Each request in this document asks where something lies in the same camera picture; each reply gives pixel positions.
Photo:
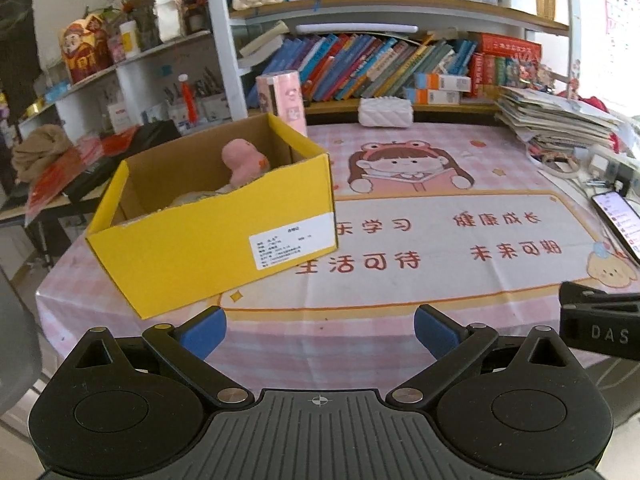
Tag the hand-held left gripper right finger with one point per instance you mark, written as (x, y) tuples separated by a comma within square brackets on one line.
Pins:
[(440, 332)]

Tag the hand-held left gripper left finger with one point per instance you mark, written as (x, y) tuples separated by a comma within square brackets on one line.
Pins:
[(202, 332)]

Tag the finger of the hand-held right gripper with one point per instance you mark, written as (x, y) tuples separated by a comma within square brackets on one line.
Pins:
[(582, 295)]

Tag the yellow cardboard box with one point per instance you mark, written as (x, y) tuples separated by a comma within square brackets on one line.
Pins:
[(200, 265)]

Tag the pink plush duck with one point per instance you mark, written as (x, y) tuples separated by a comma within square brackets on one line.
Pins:
[(242, 162)]

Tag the black smartphone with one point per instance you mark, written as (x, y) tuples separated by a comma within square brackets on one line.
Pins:
[(620, 225)]

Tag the stack of papers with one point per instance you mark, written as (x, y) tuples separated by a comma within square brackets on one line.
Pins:
[(555, 120)]

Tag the black electronic keyboard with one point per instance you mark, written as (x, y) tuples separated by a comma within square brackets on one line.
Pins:
[(92, 180)]

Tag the black case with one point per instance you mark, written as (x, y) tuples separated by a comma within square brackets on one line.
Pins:
[(155, 135)]

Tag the red paper sheets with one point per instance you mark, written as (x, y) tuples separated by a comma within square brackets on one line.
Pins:
[(55, 180)]

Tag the white desk organizer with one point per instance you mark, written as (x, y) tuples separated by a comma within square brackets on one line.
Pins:
[(210, 109)]

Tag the colourful figurine set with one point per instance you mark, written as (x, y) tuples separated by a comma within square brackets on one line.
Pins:
[(530, 75)]

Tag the white quilted pouch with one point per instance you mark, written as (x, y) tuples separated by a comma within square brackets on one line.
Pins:
[(385, 112)]

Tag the white box red label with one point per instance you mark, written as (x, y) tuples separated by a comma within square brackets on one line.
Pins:
[(120, 117)]

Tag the orange and white box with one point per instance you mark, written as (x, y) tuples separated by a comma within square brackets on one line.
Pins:
[(442, 81), (432, 96)]

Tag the beige towel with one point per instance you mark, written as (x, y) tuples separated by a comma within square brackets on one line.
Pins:
[(40, 155)]

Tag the pink printed cylinder canister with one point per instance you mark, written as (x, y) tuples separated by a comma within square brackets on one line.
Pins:
[(287, 102)]

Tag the red boxed book set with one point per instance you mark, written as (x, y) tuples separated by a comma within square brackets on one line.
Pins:
[(500, 60)]

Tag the white curved side shelf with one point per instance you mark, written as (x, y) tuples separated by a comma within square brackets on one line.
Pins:
[(135, 80)]

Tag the row of leaning books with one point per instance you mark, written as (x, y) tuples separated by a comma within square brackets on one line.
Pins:
[(360, 67)]

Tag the white lying book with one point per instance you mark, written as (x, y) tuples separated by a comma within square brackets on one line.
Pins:
[(262, 45)]

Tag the white bookshelf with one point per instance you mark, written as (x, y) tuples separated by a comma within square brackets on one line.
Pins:
[(222, 35)]

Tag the white bottle yellow label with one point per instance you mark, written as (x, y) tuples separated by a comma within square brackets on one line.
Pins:
[(130, 40)]

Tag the white light bar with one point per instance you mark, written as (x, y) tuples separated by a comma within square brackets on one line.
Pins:
[(355, 29)]

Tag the silver paper bag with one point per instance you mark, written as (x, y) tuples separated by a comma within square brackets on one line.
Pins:
[(167, 12)]

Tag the wall poster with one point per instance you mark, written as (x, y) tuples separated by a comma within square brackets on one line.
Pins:
[(622, 0)]

